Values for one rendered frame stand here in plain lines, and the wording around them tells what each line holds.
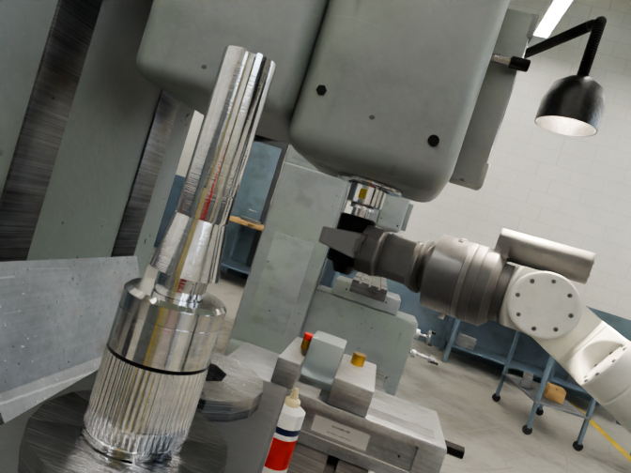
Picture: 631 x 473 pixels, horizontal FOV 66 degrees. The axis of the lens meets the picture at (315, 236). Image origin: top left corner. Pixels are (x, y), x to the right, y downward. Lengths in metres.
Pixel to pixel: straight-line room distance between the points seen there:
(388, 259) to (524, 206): 6.78
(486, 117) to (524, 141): 6.82
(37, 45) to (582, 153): 7.28
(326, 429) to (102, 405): 0.55
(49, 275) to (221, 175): 0.53
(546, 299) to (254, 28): 0.40
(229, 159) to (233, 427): 0.17
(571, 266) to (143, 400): 0.45
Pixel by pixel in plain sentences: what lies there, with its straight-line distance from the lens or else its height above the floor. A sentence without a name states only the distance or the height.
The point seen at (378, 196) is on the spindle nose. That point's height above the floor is 1.29.
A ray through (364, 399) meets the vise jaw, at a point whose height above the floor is 1.02.
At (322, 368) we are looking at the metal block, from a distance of 0.77.
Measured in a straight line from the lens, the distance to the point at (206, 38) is 0.58.
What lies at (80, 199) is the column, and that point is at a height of 1.17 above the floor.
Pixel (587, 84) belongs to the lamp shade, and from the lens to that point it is 0.67.
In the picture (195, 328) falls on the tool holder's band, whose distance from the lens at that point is 0.22.
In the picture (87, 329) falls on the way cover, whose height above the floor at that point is 1.00.
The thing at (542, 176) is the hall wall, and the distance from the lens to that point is 7.41.
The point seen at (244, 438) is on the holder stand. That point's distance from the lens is 0.31.
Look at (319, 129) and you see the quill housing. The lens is 0.54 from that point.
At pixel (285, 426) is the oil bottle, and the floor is 1.00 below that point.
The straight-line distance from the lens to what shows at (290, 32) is 0.56.
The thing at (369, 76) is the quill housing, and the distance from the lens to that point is 0.55.
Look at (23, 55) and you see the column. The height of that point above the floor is 1.32.
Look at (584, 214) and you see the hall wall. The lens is 7.51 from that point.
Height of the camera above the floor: 1.25
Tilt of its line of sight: 2 degrees down
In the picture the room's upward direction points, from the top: 18 degrees clockwise
